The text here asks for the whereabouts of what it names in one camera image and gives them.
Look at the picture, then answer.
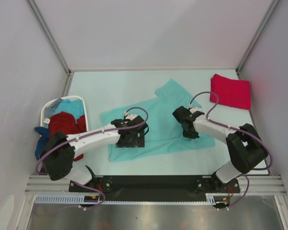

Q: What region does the folded red t-shirt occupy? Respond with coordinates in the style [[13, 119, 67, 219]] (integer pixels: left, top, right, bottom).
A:
[[210, 74, 252, 110]]

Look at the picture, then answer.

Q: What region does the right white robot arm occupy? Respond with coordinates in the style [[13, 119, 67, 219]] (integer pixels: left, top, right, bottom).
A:
[[172, 106, 269, 192]]

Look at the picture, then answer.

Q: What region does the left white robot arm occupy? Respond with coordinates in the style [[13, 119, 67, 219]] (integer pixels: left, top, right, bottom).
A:
[[40, 114, 149, 192]]

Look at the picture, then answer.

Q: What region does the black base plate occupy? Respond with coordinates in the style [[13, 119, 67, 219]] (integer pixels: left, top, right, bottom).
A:
[[69, 174, 240, 202]]

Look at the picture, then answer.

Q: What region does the teal t-shirt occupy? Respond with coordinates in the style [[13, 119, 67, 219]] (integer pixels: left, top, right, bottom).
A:
[[101, 80, 215, 162]]

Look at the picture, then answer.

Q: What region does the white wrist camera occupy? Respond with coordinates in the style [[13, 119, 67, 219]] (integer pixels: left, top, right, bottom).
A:
[[189, 107, 202, 114], [124, 112, 138, 121]]

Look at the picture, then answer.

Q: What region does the aluminium frame rail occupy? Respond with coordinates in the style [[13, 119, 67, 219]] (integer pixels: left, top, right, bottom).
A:
[[238, 175, 287, 196]]

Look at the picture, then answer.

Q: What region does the light blue cable duct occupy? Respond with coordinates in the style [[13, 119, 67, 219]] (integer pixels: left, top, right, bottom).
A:
[[35, 195, 102, 205]]

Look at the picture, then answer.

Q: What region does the dark red t-shirt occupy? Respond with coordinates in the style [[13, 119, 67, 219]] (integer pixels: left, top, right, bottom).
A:
[[45, 112, 90, 162]]

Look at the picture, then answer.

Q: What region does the light blue t-shirt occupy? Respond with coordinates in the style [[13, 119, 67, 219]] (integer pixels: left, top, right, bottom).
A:
[[54, 99, 84, 120]]

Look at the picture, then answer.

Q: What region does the dark blue t-shirt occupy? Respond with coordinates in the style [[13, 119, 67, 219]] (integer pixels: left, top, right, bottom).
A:
[[35, 126, 50, 160]]

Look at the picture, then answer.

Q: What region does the white laundry basket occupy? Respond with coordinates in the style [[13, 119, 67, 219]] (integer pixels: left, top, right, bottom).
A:
[[40, 95, 89, 130]]

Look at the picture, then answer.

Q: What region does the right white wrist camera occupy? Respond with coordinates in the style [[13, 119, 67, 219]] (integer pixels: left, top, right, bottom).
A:
[[189, 107, 202, 114]]

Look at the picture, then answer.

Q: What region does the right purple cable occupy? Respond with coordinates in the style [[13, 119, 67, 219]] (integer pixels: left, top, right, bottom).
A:
[[188, 91, 273, 171]]

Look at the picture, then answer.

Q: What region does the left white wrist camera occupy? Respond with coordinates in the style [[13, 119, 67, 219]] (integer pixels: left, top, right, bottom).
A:
[[124, 112, 138, 121]]

